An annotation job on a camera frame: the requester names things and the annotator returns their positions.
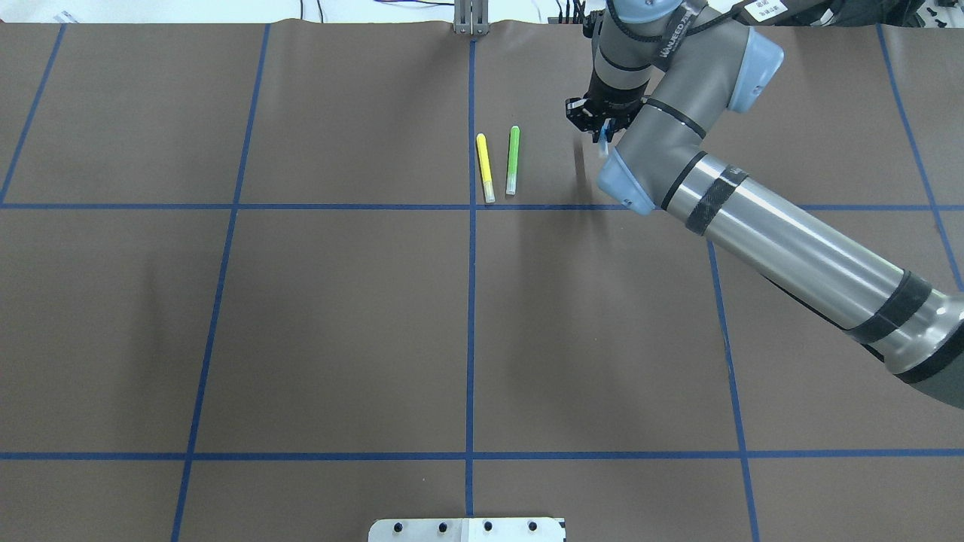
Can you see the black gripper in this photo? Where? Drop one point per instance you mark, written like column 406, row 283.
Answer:
column 607, row 100

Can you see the blue highlighter pen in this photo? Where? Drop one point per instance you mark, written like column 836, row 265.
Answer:
column 604, row 144

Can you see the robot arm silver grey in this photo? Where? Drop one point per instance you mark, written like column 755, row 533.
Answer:
column 676, row 76

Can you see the green highlighter pen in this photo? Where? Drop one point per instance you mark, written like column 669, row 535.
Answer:
column 513, row 158

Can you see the yellow highlighter pen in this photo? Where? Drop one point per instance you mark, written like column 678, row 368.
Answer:
column 485, row 170

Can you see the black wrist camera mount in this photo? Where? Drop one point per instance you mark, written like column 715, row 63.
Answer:
column 583, row 113

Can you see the aluminium frame post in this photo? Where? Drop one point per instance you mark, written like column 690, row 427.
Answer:
column 471, row 17

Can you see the white pedestal column base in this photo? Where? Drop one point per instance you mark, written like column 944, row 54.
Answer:
column 509, row 528

